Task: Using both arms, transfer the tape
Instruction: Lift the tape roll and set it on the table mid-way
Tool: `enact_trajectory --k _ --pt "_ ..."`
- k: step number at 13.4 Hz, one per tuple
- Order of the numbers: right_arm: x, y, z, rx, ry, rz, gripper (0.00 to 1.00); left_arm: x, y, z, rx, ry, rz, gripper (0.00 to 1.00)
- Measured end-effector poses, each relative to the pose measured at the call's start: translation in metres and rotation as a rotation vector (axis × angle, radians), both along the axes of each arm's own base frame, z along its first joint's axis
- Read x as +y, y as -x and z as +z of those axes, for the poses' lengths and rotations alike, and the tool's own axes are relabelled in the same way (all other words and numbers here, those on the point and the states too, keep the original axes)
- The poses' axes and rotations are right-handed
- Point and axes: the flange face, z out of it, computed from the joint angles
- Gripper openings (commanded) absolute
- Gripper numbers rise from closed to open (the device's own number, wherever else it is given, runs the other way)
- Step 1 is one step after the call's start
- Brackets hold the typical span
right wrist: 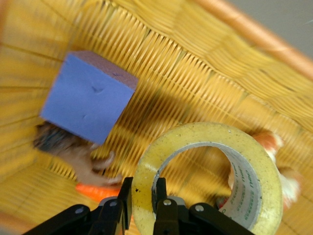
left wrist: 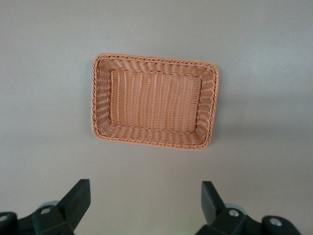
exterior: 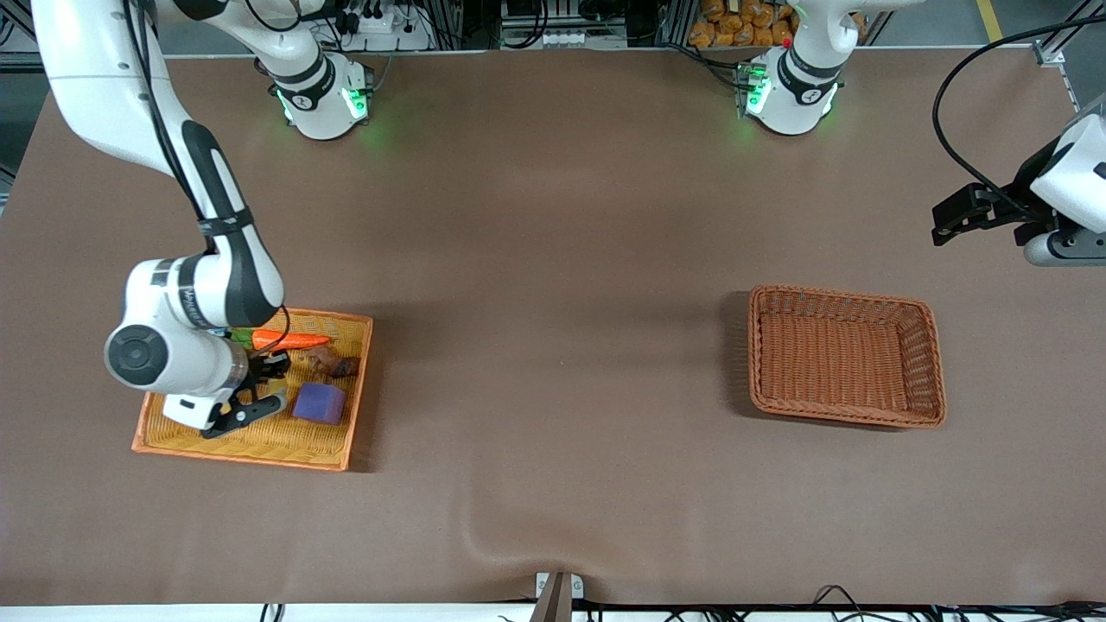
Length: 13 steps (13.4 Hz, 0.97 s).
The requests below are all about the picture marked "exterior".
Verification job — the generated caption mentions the orange snack bags pile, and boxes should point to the orange snack bags pile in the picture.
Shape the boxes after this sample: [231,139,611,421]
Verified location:
[689,0,868,48]

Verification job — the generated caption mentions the aluminium frame post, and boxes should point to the aluminium frame post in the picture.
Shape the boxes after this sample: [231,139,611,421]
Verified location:
[1033,0,1106,68]

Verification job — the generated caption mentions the metal table bracket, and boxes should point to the metal table bracket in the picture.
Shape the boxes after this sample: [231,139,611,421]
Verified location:
[534,570,585,622]

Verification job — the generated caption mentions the white power strip with plugs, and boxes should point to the white power strip with plugs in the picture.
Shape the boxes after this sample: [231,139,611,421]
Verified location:
[344,7,433,51]

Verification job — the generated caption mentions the yellow wicker tray orange rim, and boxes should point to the yellow wicker tray orange rim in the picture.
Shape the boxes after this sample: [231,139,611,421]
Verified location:
[131,307,374,473]

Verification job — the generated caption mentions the purple block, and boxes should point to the purple block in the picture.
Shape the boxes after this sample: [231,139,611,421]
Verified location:
[291,383,347,425]

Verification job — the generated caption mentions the brown table cover mat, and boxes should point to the brown table cover mat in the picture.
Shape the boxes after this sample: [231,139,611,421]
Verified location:
[0,45,1106,606]

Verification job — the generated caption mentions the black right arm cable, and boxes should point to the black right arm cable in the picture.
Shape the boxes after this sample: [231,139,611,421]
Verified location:
[121,0,292,355]

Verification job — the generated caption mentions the brown toy piece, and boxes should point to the brown toy piece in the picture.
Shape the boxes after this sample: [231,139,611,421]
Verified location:
[307,346,361,379]

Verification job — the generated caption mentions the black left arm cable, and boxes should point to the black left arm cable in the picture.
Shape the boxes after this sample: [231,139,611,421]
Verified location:
[931,16,1106,217]

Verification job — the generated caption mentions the long white power strip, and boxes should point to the long white power strip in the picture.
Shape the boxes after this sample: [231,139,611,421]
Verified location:
[501,30,629,49]

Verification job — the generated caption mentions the black floor cable bundle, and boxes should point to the black floor cable bundle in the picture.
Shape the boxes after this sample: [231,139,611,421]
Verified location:
[812,585,1106,622]

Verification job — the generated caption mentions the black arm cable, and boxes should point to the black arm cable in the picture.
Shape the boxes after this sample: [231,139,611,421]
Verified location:
[121,0,292,355]
[931,16,1106,217]

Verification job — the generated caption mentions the brown wicker basket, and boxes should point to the brown wicker basket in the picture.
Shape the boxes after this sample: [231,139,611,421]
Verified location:
[747,285,948,430]

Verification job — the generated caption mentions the orange toy carrot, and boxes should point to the orange toy carrot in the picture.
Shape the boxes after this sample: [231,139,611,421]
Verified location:
[229,328,333,352]

